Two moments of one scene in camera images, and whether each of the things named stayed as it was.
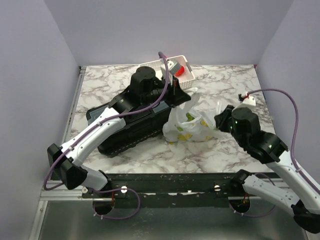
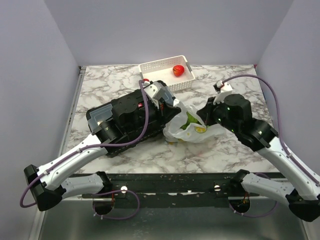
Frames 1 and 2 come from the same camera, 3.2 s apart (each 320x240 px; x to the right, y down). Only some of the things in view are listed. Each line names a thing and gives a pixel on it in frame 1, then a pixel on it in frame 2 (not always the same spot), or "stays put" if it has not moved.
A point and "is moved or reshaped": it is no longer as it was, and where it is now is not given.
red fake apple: [180, 71] stays put
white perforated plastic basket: [182, 81] stays put
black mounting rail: [168, 190] stays put
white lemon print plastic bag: [187, 123] is moved or reshaped
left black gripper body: [156, 94] → [157, 114]
